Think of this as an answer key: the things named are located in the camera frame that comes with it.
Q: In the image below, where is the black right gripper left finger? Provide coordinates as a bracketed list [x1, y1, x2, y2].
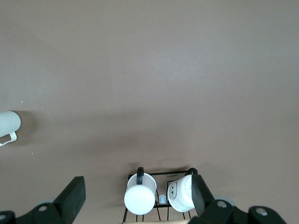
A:
[0, 175, 86, 224]

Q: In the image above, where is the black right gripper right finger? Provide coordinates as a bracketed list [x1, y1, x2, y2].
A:
[190, 173, 288, 224]

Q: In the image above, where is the ribbed off-white cup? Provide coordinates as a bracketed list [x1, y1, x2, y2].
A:
[0, 110, 22, 147]

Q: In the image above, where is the white mug with face print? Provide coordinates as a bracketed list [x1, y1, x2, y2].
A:
[166, 167, 199, 213]

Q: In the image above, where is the black wire mug rack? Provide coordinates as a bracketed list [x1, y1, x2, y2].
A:
[121, 167, 199, 224]

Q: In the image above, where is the plain white mug black handle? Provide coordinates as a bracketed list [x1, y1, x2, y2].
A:
[123, 166, 157, 216]

